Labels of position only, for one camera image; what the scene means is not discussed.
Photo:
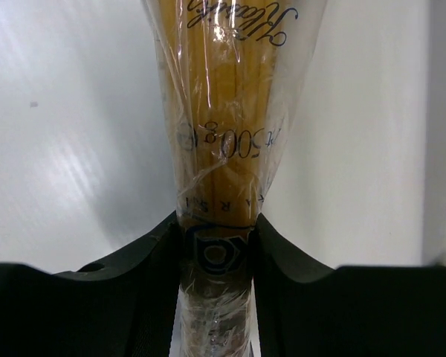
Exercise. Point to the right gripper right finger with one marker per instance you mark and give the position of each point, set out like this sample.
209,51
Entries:
305,308

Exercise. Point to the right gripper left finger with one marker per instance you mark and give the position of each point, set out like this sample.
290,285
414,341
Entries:
120,305

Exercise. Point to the centre spaghetti bag blue ends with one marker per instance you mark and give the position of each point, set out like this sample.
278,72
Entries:
231,73

